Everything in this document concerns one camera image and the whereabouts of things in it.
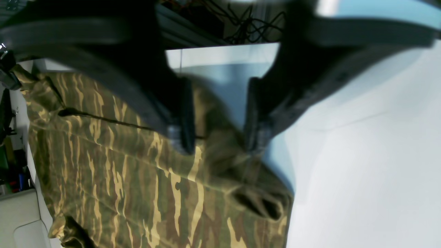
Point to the blue and black items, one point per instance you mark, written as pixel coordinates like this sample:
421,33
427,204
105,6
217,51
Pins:
15,176

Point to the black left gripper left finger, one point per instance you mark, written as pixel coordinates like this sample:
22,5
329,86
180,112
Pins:
117,43

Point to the camouflage T-shirt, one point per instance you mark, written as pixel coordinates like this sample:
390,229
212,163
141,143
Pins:
109,181

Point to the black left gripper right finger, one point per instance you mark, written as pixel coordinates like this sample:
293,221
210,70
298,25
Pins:
324,45

